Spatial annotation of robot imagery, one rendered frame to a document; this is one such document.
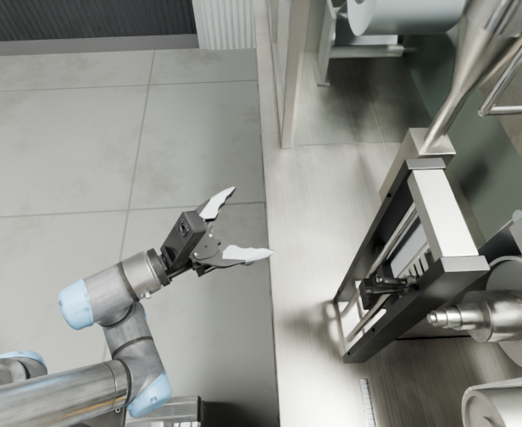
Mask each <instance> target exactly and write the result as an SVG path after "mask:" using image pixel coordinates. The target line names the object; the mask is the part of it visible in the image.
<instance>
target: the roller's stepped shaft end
mask: <svg viewBox="0 0 522 427"><path fill-rule="evenodd" d="M427 320H428V322H429V323H430V324H433V325H434V326H442V327H443V328H445V329H446V328H454V329H455V330H479V329H481V328H482V326H483V315H482V312H481V310H480V309H479V307H478V306H477V305H475V304H473V303H472V304H453V305H451V306H450V308H439V310H432V311H431V312H430V313H428V314H427Z"/></svg>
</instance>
